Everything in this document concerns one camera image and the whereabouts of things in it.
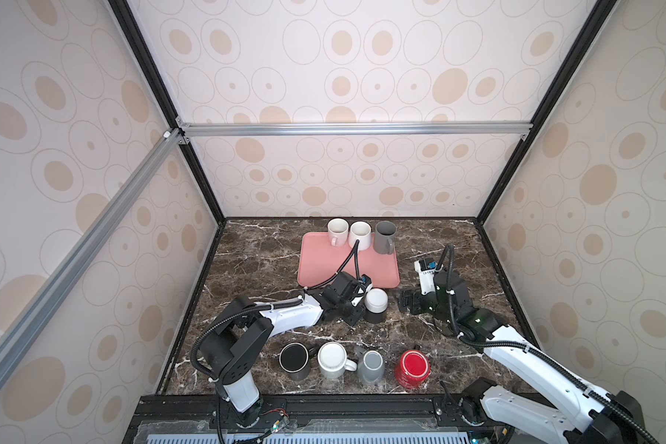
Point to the silver aluminium rail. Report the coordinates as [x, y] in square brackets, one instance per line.
[189, 130]
[23, 332]

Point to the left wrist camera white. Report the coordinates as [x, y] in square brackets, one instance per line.
[361, 289]

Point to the tall grey mug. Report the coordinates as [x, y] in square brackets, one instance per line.
[384, 239]

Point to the black frame post left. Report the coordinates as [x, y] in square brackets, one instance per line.
[127, 22]

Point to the white mug with handle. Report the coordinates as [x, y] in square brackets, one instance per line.
[360, 233]

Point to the red glass cup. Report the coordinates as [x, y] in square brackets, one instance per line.
[412, 369]

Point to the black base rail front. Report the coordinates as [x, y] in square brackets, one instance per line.
[320, 418]

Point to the white mug front row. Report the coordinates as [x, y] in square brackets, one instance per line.
[333, 360]

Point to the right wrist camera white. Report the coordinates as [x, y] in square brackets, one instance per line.
[426, 271]

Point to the small grey mug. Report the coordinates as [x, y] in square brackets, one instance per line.
[371, 368]

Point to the silver aluminium rail left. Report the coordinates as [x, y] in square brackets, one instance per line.
[23, 332]

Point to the pale pink mug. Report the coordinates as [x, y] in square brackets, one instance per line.
[338, 232]

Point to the black mug white rim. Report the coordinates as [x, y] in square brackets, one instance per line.
[295, 360]

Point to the silver aluminium rail back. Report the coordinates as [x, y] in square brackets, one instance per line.
[189, 130]

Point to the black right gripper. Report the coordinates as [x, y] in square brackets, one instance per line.
[416, 297]

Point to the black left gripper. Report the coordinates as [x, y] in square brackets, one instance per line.
[357, 314]

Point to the white black upside-down mug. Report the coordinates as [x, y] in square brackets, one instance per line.
[376, 303]

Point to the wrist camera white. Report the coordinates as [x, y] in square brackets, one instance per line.
[361, 289]
[426, 271]

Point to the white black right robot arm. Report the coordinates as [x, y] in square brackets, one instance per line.
[575, 411]

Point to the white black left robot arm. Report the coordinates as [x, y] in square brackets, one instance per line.
[230, 346]

